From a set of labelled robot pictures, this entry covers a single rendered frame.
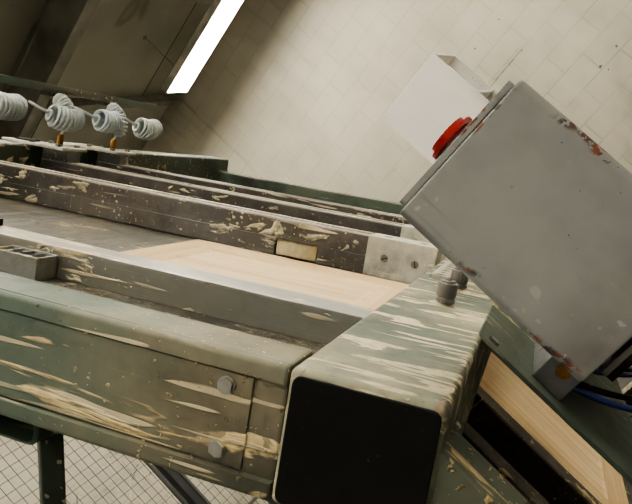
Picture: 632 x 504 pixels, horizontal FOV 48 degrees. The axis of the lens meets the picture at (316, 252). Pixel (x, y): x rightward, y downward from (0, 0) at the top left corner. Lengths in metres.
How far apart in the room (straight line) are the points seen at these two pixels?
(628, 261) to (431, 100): 4.67
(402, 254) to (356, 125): 5.60
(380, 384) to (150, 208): 0.97
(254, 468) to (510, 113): 0.32
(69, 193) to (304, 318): 0.84
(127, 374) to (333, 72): 6.38
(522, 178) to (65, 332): 0.38
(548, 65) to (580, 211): 5.91
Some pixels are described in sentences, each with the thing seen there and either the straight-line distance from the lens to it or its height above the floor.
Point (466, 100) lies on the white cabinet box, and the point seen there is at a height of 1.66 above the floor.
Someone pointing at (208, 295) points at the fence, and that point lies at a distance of 0.83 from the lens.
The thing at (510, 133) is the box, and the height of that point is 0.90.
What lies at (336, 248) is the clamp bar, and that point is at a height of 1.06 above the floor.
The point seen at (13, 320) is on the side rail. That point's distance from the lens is 0.66.
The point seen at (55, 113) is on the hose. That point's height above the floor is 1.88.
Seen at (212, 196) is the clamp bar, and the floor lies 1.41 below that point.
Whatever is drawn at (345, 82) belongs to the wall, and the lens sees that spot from 6.85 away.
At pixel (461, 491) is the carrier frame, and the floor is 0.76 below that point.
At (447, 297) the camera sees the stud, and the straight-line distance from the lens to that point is 0.86.
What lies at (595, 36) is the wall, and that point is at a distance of 6.36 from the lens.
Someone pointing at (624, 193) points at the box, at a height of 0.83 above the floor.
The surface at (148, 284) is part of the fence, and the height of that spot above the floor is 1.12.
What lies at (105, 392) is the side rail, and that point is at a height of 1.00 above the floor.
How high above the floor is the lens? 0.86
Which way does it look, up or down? 10 degrees up
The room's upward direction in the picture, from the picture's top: 46 degrees counter-clockwise
